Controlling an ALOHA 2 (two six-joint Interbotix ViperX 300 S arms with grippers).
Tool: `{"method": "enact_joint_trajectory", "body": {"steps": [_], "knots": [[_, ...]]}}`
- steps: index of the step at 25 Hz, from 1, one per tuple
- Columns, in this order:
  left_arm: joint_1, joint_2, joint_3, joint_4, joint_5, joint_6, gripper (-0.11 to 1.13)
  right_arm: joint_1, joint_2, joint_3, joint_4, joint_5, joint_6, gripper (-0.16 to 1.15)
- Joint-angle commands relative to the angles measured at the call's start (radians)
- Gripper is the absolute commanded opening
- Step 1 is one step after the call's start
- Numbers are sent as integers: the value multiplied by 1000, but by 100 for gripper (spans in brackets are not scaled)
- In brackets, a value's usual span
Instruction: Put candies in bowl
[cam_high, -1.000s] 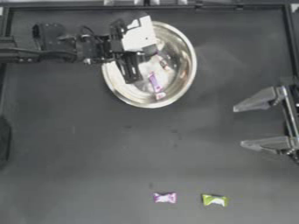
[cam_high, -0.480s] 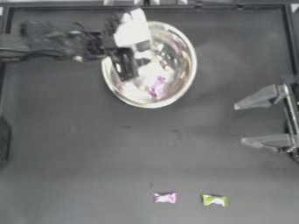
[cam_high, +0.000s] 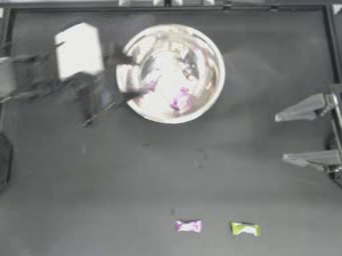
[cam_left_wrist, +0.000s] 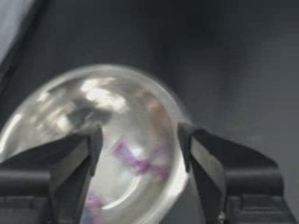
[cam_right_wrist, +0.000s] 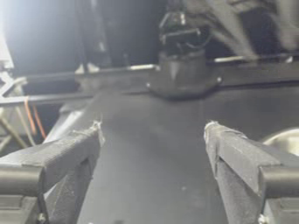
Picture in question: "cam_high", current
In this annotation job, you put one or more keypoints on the small purple white candy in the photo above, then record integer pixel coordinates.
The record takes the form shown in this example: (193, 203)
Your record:
(181, 100)

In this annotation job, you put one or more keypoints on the red white black candy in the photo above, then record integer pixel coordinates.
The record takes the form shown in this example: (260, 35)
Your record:
(189, 71)

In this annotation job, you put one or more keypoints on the green candy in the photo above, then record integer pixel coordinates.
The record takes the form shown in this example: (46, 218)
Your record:
(245, 229)

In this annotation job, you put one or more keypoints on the steel bowl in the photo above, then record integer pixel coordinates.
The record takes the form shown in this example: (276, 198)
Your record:
(201, 50)

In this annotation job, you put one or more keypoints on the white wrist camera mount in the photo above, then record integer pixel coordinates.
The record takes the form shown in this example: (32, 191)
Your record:
(80, 50)

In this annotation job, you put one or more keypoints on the grey frame bracket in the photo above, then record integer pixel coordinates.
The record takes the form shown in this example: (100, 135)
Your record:
(125, 2)

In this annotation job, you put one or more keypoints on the black table frame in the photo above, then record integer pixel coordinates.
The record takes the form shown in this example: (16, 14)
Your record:
(68, 7)

